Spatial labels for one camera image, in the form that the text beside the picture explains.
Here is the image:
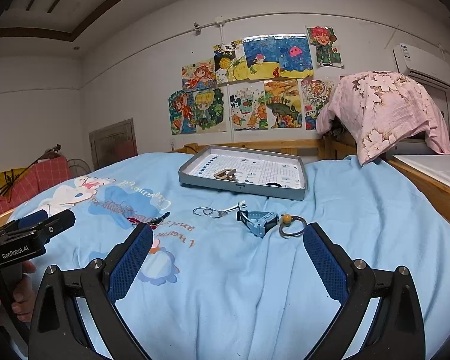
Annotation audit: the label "ring with yellow bead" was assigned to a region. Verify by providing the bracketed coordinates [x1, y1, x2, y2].
[278, 213, 308, 239]

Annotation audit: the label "silver hoop rings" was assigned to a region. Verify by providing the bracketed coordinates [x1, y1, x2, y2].
[192, 205, 229, 219]

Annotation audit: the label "person's left hand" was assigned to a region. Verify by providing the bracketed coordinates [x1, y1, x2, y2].
[11, 261, 36, 323]

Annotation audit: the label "red plaid cloth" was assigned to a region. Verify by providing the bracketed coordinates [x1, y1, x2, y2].
[0, 156, 71, 215]

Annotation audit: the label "electric fan grille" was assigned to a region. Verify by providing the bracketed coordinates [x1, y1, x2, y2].
[67, 158, 91, 178]

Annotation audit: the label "light blue cartoon bedsheet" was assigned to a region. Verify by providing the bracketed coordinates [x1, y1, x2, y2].
[14, 153, 450, 359]

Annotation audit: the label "white mattress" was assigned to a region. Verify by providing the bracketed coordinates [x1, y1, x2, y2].
[393, 154, 450, 187]

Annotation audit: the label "grey shallow tray box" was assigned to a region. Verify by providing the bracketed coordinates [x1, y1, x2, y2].
[178, 145, 307, 201]

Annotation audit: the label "mermaid drawing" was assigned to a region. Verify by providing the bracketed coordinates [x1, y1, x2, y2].
[168, 90, 197, 135]

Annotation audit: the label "blond boy drawing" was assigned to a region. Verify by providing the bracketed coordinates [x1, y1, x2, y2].
[193, 88, 227, 134]

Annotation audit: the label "pink floral blanket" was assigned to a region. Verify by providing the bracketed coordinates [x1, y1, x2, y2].
[316, 71, 450, 166]

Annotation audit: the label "orange haired girl drawing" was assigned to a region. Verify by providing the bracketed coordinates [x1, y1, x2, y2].
[181, 58, 217, 92]

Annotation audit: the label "orange landscape drawing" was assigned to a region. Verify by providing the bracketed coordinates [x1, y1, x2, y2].
[264, 79, 302, 128]

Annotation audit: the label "cup and fish drawing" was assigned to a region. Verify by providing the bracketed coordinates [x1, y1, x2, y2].
[230, 81, 269, 131]

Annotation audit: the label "busy doodle drawing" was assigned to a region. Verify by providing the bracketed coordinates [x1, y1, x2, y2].
[300, 79, 334, 131]

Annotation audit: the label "yellow moon drawing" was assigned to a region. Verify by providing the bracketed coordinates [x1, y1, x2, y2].
[213, 39, 249, 85]

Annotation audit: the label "white air conditioner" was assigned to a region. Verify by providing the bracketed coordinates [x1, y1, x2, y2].
[393, 43, 450, 89]

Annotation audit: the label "blue sea painting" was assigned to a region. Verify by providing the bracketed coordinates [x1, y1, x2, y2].
[243, 33, 314, 80]

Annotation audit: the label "red haired character drawing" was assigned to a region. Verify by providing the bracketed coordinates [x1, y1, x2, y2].
[307, 26, 344, 68]

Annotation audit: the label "brown wall hatch door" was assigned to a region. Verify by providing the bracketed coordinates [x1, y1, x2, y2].
[88, 119, 138, 170]

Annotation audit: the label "wooden bed frame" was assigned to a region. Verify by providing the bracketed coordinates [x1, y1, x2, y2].
[172, 130, 450, 239]

